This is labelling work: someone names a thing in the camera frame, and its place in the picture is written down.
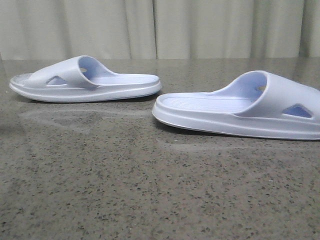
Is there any light blue slipper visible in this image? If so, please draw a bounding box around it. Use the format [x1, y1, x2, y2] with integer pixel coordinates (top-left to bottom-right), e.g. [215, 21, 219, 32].
[152, 70, 320, 140]
[9, 55, 162, 103]

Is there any beige pleated curtain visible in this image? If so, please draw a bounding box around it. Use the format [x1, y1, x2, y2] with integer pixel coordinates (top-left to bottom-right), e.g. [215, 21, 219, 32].
[0, 0, 320, 60]

